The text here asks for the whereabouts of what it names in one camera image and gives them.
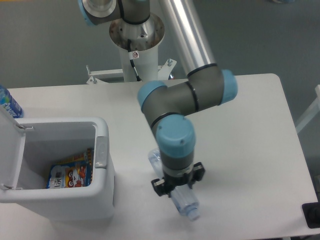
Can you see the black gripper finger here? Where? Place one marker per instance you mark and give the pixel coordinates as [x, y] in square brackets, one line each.
[161, 187]
[197, 174]

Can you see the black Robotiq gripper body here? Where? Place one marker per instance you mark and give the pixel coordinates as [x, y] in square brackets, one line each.
[173, 178]

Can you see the crushed clear plastic bottle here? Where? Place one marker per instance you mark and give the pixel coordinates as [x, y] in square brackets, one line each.
[182, 196]

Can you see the blue cartoon snack bag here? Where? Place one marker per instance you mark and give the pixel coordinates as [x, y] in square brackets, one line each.
[70, 175]

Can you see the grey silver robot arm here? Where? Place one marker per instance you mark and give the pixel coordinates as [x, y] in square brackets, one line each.
[134, 28]

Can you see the white plastic trash can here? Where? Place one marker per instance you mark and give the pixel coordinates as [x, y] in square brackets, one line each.
[29, 147]

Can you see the black device at table edge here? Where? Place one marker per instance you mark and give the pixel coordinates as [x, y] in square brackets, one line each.
[311, 213]

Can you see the blue labelled water bottle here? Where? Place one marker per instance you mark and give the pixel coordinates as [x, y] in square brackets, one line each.
[10, 104]

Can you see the white pedestal base bracket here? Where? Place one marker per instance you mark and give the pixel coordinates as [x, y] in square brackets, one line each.
[117, 75]

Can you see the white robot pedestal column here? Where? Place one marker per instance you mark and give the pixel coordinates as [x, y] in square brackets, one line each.
[144, 63]

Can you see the white frame at right edge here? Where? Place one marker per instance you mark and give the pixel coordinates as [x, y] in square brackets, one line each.
[309, 113]

